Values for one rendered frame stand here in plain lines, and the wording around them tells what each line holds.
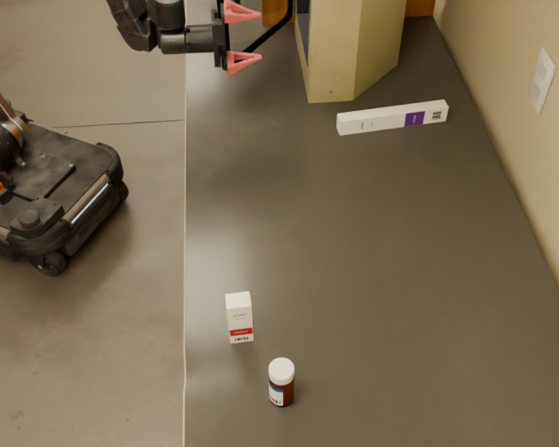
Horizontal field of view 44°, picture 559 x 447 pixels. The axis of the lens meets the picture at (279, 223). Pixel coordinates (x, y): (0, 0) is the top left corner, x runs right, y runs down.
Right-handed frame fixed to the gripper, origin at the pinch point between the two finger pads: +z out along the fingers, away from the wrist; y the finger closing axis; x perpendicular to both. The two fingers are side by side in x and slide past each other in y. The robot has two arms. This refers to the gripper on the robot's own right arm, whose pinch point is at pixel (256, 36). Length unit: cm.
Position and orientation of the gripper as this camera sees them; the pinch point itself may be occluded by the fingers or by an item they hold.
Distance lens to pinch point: 148.0
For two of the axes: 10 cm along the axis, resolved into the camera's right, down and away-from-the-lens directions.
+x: -0.8, -7.0, 7.1
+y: 0.0, -7.1, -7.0
